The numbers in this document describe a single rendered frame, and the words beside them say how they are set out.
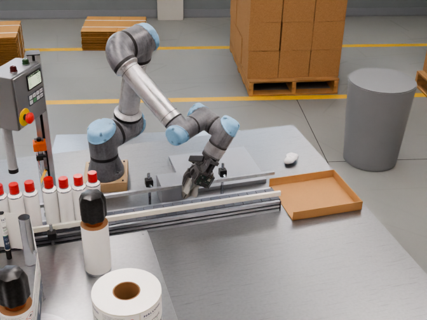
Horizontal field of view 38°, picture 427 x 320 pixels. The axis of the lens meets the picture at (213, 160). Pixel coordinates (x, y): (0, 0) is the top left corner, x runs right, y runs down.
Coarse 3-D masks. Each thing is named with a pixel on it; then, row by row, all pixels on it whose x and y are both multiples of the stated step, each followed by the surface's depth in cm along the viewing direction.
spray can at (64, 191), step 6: (60, 180) 220; (66, 180) 221; (60, 186) 221; (66, 186) 221; (60, 192) 221; (66, 192) 221; (60, 198) 223; (66, 198) 223; (60, 204) 224; (66, 204) 224; (72, 204) 226; (60, 210) 226; (66, 210) 225; (72, 210) 227; (60, 216) 227; (66, 216) 226; (72, 216) 228; (66, 228) 229
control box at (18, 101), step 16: (16, 64) 209; (32, 64) 209; (0, 80) 200; (16, 80) 200; (0, 96) 203; (16, 96) 202; (0, 112) 206; (16, 112) 204; (32, 112) 212; (16, 128) 207
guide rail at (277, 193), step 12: (264, 192) 247; (276, 192) 247; (192, 204) 238; (204, 204) 240; (216, 204) 241; (108, 216) 231; (120, 216) 231; (132, 216) 233; (144, 216) 234; (36, 228) 224; (48, 228) 225; (60, 228) 226
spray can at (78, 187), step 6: (78, 174) 223; (78, 180) 222; (72, 186) 224; (78, 186) 223; (84, 186) 224; (72, 192) 224; (78, 192) 223; (78, 198) 224; (78, 204) 226; (78, 210) 227; (78, 216) 228
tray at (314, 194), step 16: (288, 176) 266; (304, 176) 269; (320, 176) 271; (336, 176) 270; (288, 192) 262; (304, 192) 262; (320, 192) 262; (336, 192) 262; (352, 192) 258; (288, 208) 252; (304, 208) 252; (320, 208) 246; (336, 208) 248; (352, 208) 251
